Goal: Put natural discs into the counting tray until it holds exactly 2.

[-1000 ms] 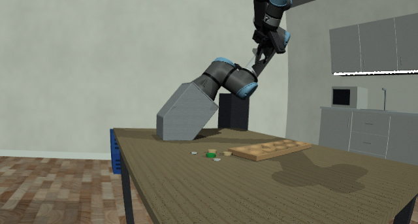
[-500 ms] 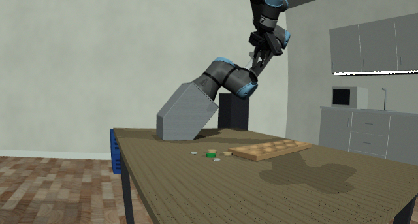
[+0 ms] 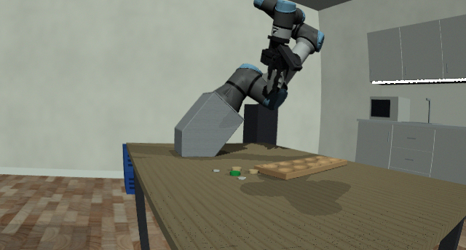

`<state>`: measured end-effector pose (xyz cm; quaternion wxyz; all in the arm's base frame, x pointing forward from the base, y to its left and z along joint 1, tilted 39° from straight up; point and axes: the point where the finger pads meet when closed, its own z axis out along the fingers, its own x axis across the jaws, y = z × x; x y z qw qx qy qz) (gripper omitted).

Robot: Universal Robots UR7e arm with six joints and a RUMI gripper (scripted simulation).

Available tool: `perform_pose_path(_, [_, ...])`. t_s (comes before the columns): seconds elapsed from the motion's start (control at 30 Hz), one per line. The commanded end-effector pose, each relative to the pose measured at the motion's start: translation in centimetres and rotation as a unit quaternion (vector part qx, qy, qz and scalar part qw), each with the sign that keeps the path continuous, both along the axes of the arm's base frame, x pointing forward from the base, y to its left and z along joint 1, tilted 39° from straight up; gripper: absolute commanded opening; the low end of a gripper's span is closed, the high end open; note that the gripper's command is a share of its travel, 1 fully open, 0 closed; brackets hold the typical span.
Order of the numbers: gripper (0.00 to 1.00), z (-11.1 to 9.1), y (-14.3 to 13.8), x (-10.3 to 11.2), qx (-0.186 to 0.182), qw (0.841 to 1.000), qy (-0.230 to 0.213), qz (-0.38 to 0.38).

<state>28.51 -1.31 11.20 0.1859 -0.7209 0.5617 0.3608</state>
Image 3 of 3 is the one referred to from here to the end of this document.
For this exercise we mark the tan wooden tray with round pockets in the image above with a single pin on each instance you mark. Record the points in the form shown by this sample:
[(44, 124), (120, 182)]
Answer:
[(292, 165)]

